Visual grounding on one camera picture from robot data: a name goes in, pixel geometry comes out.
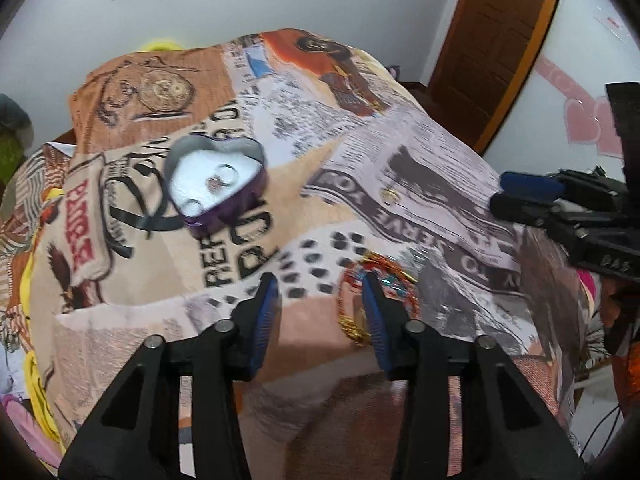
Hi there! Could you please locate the red beaded bracelet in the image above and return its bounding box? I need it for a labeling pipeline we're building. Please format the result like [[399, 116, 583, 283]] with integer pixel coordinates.
[[336, 251, 420, 346]]

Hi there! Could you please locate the pink heart wall decoration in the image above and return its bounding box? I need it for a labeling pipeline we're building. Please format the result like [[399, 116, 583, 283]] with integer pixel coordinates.
[[535, 55, 623, 159]]

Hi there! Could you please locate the newspaper print bed blanket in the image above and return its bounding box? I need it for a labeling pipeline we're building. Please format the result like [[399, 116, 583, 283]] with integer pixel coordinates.
[[1, 28, 593, 479]]

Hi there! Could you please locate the yellow pillow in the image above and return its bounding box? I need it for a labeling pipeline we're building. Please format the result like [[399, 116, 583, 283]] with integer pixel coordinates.
[[138, 39, 183, 52]]

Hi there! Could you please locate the wooden door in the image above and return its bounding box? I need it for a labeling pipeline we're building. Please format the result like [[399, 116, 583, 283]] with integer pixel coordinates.
[[427, 0, 558, 154]]

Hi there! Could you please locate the grey stuffed cushion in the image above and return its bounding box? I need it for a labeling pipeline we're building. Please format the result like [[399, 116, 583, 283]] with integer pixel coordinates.
[[0, 93, 34, 148]]

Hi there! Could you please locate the purple heart-shaped tin box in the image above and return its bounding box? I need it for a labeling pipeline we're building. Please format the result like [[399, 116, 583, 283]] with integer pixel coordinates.
[[164, 133, 267, 237]]

